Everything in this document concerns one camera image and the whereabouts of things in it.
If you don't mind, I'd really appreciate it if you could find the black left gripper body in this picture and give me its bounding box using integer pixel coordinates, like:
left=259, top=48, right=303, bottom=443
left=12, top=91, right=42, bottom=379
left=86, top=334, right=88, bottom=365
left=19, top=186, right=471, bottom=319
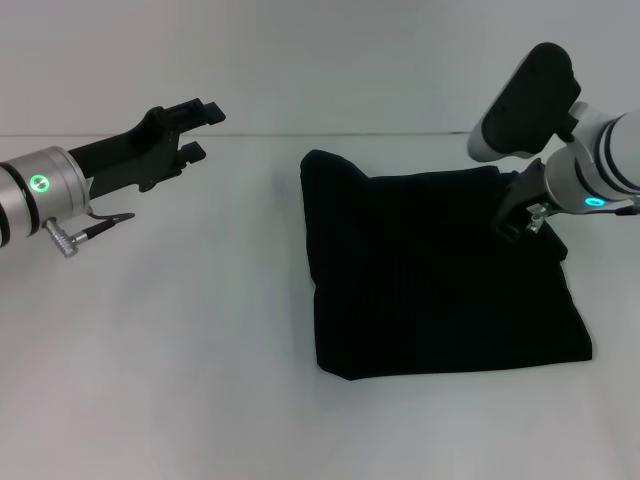
left=67, top=105, right=186, bottom=197

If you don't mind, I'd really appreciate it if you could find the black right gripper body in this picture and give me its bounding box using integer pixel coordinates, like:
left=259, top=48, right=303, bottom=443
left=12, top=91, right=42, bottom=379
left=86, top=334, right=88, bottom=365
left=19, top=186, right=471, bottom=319
left=489, top=158, right=549, bottom=242

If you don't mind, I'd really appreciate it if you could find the black shirt with FREE print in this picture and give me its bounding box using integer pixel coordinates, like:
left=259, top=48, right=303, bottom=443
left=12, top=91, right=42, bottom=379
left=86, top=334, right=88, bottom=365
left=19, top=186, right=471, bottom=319
left=298, top=148, right=596, bottom=381

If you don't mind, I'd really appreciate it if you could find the left arm cable with silver plug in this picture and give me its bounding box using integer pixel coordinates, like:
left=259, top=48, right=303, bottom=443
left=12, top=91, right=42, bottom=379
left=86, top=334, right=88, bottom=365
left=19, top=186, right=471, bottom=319
left=44, top=210, right=136, bottom=259

